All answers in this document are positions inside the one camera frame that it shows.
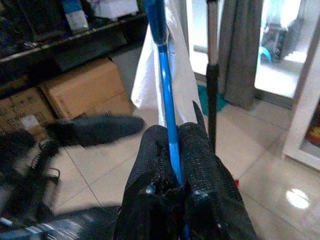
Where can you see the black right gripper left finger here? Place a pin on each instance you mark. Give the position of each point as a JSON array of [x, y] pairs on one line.
[[150, 162]]

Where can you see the printed brown cardboard box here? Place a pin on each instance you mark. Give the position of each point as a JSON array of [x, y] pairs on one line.
[[22, 107]]

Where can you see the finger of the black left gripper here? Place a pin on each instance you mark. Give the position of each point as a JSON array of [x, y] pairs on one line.
[[100, 130]]

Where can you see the white collared shirt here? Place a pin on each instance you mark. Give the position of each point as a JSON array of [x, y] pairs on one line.
[[185, 75]]

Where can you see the silver and black clothes rack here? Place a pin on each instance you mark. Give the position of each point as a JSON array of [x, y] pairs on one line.
[[212, 87]]

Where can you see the large brown cardboard box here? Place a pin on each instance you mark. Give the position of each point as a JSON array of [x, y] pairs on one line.
[[87, 85]]

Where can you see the white and blue box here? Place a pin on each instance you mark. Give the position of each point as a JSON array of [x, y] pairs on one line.
[[75, 17]]

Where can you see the grey curtain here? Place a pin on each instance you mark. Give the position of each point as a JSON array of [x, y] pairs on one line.
[[237, 50]]

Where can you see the black storage shelf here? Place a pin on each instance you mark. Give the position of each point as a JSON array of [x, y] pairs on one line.
[[75, 50]]

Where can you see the white glass-door cabinet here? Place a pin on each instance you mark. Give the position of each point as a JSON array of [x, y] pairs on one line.
[[300, 112]]

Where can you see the blue plastic hanger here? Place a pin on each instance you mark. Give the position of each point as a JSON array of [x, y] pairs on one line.
[[168, 105]]

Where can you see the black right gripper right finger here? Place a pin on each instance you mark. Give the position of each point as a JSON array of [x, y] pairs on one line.
[[200, 162]]

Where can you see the white framed glass door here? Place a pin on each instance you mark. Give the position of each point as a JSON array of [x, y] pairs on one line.
[[280, 75]]

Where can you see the teal floor mat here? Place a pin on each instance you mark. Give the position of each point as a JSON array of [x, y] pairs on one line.
[[202, 100]]

